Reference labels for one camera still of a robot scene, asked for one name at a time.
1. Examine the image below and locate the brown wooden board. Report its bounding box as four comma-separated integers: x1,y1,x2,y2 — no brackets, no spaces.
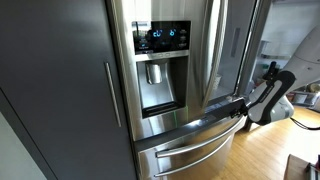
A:
284,153,314,180

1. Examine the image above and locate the stainless steel freezer drawer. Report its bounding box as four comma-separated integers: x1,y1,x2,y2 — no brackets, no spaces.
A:
137,131,238,180

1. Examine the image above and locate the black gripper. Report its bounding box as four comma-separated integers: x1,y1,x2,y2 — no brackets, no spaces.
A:
229,98,250,120

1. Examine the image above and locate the white door shelf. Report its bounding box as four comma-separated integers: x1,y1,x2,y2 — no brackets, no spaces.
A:
259,39,291,62

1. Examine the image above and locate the white background container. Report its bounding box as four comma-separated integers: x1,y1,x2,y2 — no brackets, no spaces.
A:
293,93,310,106

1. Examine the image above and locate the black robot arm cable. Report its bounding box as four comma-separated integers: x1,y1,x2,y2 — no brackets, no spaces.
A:
289,116,320,132

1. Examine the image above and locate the stainless steel fridge drawer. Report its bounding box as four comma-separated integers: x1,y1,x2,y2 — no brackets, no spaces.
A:
134,96,250,159

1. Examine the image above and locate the silver cabinet handle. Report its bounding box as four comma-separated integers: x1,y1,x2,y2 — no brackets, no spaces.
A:
104,61,123,128

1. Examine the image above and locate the black fridge display panel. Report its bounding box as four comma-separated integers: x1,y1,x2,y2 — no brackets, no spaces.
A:
131,20,192,56

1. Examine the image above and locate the silver fridge door handle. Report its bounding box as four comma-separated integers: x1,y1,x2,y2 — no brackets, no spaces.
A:
200,0,230,110

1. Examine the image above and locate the curved silver drawer handle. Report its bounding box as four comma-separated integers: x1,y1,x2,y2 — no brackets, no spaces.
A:
155,115,247,159

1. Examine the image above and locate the silver water dispenser nozzle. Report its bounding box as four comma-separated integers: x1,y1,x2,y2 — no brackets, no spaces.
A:
145,61,167,85

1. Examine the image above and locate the curved silver freezer handle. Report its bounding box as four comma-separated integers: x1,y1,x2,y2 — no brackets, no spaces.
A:
153,133,235,178

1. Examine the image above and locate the open white fridge door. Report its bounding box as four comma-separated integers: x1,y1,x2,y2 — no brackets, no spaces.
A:
233,0,294,101

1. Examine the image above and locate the tall grey cabinet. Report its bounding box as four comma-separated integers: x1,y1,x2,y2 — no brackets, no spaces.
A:
0,0,138,180

